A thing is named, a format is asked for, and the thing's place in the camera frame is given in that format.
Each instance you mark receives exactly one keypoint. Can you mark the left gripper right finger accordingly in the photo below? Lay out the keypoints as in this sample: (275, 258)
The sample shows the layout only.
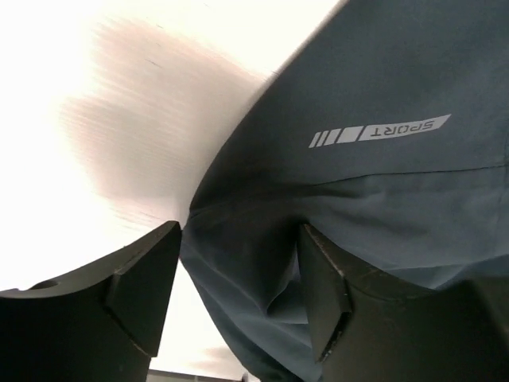
(369, 326)

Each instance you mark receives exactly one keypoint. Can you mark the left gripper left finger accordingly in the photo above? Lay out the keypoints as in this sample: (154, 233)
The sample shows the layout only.
(100, 322)

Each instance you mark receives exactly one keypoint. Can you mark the dark navy sport shorts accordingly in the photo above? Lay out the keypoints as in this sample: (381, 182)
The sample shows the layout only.
(388, 132)

